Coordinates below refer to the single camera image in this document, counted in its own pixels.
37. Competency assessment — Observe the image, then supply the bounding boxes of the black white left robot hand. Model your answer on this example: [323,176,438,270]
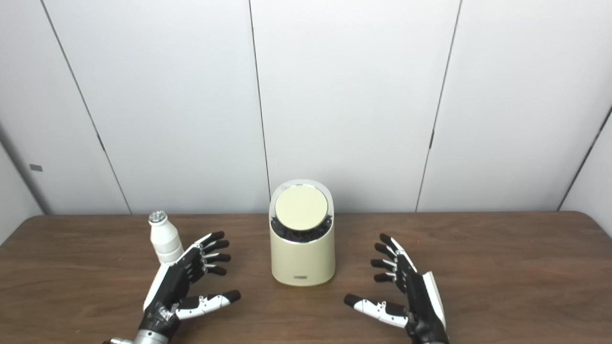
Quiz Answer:
[139,231,241,335]

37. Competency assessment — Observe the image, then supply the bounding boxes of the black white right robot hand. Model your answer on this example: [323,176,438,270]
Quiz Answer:
[343,233,450,344]

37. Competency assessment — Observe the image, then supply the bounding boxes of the small white plastic bottle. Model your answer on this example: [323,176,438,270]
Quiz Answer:
[148,211,185,265]

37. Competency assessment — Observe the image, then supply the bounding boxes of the cream-colored bin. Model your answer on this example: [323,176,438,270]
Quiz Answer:
[269,179,336,287]

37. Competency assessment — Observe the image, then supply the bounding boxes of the cream round bin lid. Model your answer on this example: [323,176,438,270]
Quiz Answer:
[274,185,329,231]

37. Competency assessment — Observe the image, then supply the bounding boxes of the black bin liner bag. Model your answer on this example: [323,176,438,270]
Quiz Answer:
[271,215,332,244]

